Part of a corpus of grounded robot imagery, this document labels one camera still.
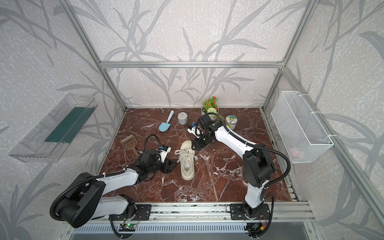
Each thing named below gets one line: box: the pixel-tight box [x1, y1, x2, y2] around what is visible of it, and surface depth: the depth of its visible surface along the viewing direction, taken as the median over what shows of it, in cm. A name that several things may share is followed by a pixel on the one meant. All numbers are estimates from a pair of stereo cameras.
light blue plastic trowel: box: [159, 110, 175, 133], surface depth 111 cm
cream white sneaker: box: [180, 140, 195, 181], surface depth 87 cm
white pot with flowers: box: [201, 96, 220, 121], surface depth 104 cm
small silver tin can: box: [177, 112, 188, 125], surface depth 110 cm
